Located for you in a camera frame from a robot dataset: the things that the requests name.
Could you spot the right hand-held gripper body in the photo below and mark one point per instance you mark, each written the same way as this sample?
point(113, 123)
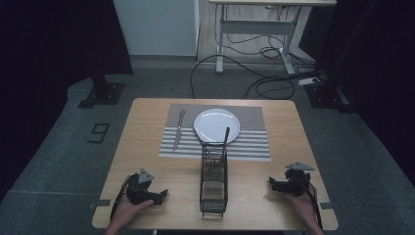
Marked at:
point(297, 182)

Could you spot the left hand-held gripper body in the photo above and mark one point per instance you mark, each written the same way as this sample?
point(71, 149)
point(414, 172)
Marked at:
point(138, 189)

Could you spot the person's left hand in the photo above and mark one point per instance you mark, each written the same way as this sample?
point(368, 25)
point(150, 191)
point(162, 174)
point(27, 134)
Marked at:
point(125, 210)

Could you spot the person's right hand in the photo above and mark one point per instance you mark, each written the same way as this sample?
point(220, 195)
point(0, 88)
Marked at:
point(303, 207)

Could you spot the wooden table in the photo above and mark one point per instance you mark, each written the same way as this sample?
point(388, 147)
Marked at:
point(267, 202)

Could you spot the grey tape strip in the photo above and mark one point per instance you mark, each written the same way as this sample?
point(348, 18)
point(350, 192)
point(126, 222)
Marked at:
point(330, 206)
point(99, 204)

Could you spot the grey striped placemat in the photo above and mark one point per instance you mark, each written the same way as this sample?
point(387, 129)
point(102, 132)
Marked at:
point(251, 143)

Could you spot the silver table knife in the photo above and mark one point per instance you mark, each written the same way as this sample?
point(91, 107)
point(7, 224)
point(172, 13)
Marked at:
point(178, 132)

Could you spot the white round plate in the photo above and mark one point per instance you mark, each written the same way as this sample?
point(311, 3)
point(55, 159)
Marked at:
point(213, 124)

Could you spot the black stand base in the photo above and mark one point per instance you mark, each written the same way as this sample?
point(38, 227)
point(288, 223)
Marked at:
point(102, 94)
point(328, 96)

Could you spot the white power strip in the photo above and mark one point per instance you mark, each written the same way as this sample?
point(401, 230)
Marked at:
point(308, 81)

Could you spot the dark curtain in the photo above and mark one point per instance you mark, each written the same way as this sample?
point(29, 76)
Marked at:
point(49, 49)
point(375, 65)

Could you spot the white metal-legged desk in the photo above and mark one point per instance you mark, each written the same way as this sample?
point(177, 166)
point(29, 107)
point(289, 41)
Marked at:
point(254, 27)

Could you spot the white cabinet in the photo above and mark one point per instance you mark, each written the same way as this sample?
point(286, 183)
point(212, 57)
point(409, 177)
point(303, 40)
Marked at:
point(156, 26)

